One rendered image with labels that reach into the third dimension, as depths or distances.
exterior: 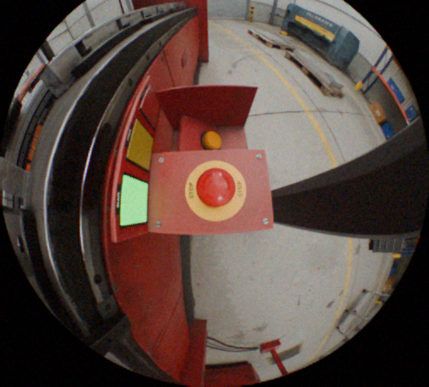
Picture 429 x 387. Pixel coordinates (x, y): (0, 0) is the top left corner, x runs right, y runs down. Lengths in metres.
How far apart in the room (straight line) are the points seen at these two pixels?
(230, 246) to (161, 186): 0.86
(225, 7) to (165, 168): 7.58
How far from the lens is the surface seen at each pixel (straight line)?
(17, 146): 0.56
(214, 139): 0.23
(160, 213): 0.16
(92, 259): 0.24
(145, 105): 0.17
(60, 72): 0.36
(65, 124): 0.20
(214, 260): 1.02
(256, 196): 0.15
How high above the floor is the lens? 0.93
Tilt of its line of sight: 75 degrees down
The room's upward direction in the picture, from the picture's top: straight up
